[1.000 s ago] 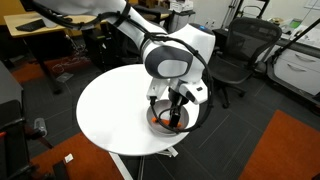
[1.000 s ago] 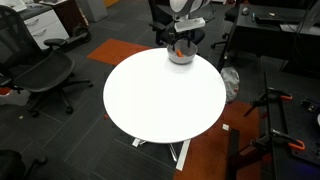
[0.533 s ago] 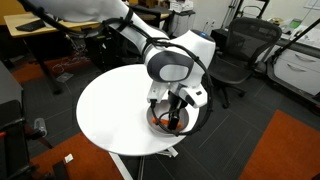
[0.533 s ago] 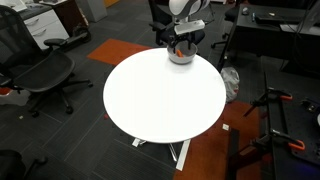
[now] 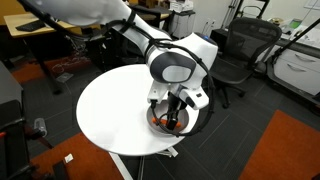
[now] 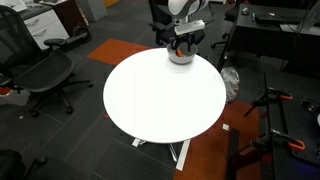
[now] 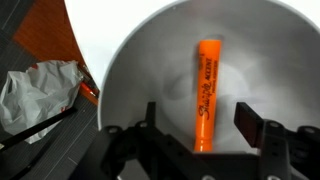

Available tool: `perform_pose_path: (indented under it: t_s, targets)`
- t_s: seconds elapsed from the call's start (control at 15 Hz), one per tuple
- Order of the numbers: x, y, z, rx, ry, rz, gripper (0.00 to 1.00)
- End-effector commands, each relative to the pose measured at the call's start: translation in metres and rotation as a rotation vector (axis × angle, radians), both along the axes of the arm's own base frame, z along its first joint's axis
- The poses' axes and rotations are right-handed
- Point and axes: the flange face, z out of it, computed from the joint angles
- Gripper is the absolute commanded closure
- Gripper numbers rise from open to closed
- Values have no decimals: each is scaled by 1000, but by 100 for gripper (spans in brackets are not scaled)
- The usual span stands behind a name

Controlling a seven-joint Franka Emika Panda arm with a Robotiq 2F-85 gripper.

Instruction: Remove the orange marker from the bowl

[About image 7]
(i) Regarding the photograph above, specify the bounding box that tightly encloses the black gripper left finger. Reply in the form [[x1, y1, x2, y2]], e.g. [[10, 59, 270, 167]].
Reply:
[[143, 101, 158, 130]]

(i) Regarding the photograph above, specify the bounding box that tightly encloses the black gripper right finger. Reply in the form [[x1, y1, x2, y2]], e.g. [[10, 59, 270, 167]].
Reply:
[[232, 101, 267, 149]]

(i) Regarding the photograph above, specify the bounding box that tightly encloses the orange highlighter marker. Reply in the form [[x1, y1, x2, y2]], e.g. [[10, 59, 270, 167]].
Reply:
[[192, 39, 223, 153]]

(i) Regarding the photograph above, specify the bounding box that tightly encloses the white round bowl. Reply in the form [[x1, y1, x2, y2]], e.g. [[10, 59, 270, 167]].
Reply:
[[97, 0, 320, 158]]

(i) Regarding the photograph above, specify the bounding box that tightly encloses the thin black bar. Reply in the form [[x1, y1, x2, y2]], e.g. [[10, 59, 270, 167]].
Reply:
[[0, 106, 79, 153]]

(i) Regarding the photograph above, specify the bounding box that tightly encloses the crumpled white plastic bag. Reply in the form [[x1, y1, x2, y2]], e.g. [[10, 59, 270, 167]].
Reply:
[[0, 59, 85, 145]]

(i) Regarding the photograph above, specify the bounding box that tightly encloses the orange handled bar clamp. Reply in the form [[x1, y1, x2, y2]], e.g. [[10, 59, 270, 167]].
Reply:
[[77, 63, 101, 107]]

